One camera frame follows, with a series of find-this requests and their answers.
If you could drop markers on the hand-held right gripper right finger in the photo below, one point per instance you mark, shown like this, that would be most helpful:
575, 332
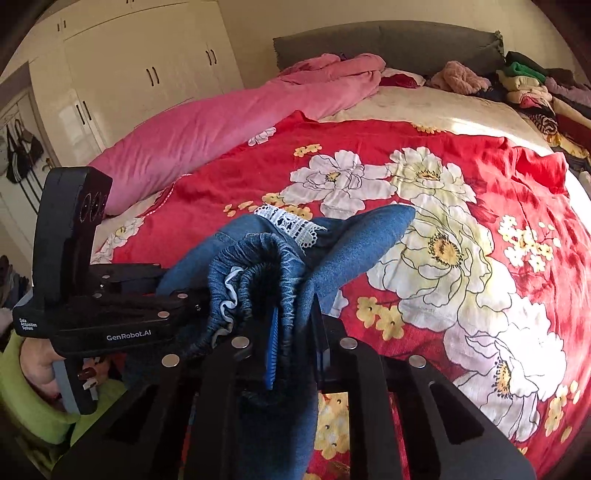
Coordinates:
323, 355

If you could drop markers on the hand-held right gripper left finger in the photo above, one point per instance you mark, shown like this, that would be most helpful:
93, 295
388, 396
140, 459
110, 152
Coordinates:
272, 346

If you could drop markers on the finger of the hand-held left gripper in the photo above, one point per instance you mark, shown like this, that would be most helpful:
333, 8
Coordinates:
184, 302
134, 272

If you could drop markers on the blue denim pants lace trim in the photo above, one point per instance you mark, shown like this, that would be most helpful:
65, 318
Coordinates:
360, 244

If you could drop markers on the person's left forearm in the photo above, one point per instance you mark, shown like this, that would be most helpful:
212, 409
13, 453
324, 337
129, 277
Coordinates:
27, 415

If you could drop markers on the person's left hand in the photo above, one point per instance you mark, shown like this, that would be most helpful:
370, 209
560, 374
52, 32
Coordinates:
39, 367

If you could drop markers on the striped hanging bag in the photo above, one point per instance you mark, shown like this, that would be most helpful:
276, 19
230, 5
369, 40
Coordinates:
14, 164

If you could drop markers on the dark clothes heap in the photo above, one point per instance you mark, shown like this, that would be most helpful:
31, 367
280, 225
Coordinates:
11, 286

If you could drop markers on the black hanging bag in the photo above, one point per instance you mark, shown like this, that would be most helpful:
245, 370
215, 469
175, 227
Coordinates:
28, 143

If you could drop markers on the pink quilt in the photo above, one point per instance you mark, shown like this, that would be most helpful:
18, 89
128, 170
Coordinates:
207, 129

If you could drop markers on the cream wardrobe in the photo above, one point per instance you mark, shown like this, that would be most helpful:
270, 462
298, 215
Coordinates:
138, 46

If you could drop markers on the red floral blanket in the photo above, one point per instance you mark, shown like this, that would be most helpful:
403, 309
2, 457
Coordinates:
485, 184

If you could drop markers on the cream bedsheet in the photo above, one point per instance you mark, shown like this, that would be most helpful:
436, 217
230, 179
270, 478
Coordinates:
438, 106

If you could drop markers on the dark red cloth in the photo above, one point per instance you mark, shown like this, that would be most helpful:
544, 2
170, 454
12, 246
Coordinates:
401, 82

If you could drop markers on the pink fuzzy garment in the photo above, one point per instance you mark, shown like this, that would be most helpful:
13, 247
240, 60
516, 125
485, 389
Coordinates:
459, 78

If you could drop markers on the grey bed headboard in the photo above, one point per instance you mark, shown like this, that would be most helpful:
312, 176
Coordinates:
415, 41

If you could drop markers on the pile of folded clothes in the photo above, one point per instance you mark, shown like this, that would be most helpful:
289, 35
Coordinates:
554, 101

